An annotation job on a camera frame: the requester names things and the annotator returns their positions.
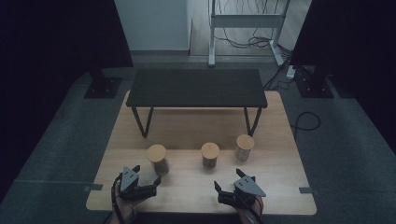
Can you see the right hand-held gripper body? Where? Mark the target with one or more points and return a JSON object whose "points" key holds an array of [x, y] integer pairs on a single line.
{"points": [[249, 186]]}

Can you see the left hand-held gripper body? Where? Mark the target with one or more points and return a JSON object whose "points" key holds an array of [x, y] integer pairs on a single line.
{"points": [[129, 182]]}

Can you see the tall glass jar wooden lid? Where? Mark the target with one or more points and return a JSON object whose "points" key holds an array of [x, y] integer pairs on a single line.
{"points": [[156, 154]]}

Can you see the wooden cup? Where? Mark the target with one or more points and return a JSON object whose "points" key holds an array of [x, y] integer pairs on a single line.
{"points": [[210, 151], [245, 142]]}

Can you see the black shelf with metal legs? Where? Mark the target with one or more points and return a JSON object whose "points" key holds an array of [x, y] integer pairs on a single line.
{"points": [[196, 87]]}

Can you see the person's right hand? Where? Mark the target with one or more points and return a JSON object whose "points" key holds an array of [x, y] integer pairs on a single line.
{"points": [[250, 214]]}

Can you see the person's left hand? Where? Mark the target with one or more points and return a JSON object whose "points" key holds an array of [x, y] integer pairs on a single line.
{"points": [[126, 211]]}

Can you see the grey tape marker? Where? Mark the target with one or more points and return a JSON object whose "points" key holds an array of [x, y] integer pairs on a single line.
{"points": [[305, 190], [93, 187]]}

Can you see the black stand base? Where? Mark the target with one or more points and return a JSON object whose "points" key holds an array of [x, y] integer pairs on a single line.
{"points": [[104, 88], [313, 88]]}

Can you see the white power strip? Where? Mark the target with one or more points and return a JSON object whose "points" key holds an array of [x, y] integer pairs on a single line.
{"points": [[291, 72]]}

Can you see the dark curtain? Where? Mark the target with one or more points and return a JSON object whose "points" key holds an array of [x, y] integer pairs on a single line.
{"points": [[46, 46], [351, 37]]}

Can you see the white desk frame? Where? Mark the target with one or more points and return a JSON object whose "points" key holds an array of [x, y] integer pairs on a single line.
{"points": [[246, 21]]}

